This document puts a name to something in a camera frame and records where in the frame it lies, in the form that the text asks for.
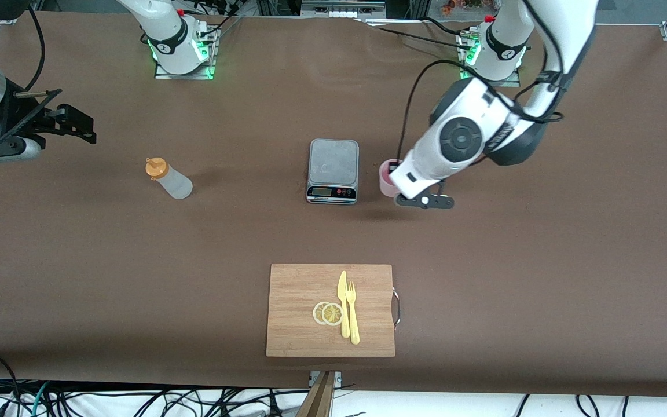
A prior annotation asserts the pink plastic cup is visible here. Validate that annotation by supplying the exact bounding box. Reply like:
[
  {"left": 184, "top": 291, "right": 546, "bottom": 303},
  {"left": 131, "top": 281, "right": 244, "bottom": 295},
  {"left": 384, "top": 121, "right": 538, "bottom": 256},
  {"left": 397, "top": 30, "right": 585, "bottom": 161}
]
[{"left": 379, "top": 159, "right": 407, "bottom": 197}]

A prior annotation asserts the clear sauce bottle orange cap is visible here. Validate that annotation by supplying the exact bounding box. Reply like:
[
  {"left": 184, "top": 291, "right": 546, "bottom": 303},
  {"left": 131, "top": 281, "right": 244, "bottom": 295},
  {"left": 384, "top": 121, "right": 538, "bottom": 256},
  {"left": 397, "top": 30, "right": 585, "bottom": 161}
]
[{"left": 145, "top": 157, "right": 193, "bottom": 200}]

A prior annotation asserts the silver digital kitchen scale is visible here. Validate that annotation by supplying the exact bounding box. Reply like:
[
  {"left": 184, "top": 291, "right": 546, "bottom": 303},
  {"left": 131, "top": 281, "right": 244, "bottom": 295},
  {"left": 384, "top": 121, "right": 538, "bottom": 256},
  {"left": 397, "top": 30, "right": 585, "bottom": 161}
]
[{"left": 306, "top": 139, "right": 360, "bottom": 204}]

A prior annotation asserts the yellow plastic knife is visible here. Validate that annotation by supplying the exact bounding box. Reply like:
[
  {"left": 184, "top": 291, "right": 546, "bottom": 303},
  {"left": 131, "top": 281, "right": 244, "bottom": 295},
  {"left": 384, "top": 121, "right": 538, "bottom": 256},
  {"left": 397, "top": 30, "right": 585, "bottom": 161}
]
[{"left": 337, "top": 270, "right": 350, "bottom": 339}]

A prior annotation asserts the brown table cover sheet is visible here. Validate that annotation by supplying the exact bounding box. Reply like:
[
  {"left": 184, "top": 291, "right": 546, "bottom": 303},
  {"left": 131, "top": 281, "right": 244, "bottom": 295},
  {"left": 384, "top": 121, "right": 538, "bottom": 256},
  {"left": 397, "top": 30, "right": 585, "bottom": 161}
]
[{"left": 0, "top": 10, "right": 667, "bottom": 398}]

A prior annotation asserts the white power strip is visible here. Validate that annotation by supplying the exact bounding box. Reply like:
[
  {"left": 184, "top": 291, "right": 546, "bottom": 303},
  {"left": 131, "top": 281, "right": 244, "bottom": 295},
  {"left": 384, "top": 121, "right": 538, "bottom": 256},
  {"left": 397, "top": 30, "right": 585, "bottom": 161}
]
[{"left": 301, "top": 0, "right": 387, "bottom": 19}]

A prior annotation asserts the yellow plastic fork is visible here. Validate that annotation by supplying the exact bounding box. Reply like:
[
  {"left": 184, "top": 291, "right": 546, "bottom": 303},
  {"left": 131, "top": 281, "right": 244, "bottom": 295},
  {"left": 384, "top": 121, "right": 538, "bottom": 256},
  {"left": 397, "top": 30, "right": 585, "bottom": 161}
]
[{"left": 345, "top": 281, "right": 361, "bottom": 346}]

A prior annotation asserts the wooden cutting board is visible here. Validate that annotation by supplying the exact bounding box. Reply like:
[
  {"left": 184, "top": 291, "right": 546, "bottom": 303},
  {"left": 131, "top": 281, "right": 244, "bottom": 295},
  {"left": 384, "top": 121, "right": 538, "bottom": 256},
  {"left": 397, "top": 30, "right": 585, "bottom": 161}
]
[{"left": 266, "top": 264, "right": 401, "bottom": 358}]

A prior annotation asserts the wooden beam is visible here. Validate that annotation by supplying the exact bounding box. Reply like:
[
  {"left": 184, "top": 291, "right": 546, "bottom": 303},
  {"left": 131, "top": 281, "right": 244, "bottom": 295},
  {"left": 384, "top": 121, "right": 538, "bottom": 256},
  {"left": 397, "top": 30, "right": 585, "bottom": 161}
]
[{"left": 295, "top": 371, "right": 337, "bottom": 417}]

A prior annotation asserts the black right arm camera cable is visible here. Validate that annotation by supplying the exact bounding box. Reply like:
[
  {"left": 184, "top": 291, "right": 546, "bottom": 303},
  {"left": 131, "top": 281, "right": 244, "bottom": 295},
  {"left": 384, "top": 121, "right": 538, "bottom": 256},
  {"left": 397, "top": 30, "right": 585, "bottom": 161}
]
[{"left": 0, "top": 3, "right": 46, "bottom": 148}]

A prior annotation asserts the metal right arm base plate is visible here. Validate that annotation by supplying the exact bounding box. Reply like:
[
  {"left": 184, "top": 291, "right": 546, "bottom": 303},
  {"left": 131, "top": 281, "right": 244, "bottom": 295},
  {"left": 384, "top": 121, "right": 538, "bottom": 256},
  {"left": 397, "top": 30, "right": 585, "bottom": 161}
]
[{"left": 154, "top": 26, "right": 219, "bottom": 81}]

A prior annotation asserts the thin black base cable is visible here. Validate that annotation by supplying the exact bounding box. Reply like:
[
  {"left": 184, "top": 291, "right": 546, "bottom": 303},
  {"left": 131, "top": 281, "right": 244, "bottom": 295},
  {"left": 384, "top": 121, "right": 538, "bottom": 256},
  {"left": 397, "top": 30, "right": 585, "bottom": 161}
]
[{"left": 361, "top": 19, "right": 466, "bottom": 54}]

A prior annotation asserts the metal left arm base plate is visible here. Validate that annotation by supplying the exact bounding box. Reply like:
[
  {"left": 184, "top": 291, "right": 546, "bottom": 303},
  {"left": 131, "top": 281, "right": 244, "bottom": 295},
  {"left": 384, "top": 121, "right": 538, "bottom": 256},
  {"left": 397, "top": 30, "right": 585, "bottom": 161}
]
[{"left": 459, "top": 32, "right": 521, "bottom": 88}]

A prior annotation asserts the thick black base cable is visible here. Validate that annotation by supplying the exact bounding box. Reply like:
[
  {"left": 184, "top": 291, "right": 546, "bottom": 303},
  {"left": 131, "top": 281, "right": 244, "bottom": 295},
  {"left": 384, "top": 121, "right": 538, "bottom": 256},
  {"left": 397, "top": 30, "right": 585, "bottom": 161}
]
[{"left": 420, "top": 16, "right": 480, "bottom": 42}]

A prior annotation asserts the black right base cable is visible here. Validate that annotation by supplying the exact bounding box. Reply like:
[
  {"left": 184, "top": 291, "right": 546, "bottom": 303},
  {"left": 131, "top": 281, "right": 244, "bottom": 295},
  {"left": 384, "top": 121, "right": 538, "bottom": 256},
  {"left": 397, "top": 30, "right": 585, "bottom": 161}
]
[{"left": 193, "top": 0, "right": 245, "bottom": 46}]

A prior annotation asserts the teal floor cable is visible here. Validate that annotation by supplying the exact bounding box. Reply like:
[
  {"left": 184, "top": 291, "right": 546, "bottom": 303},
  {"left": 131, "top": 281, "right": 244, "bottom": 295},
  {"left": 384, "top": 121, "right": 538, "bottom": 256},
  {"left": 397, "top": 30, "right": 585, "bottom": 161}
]
[{"left": 31, "top": 381, "right": 52, "bottom": 417}]

